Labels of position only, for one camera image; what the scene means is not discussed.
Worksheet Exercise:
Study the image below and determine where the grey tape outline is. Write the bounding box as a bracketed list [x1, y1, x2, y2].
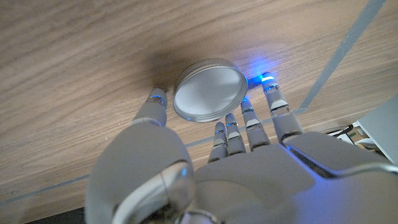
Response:
[0, 0, 388, 208]

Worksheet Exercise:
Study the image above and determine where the white metal jar lid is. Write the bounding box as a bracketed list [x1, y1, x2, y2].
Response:
[172, 57, 249, 123]

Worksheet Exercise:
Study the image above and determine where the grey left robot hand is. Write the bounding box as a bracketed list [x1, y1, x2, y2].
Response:
[84, 72, 398, 224]

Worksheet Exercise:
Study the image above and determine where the white power strip box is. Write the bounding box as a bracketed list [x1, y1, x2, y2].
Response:
[356, 93, 398, 166]

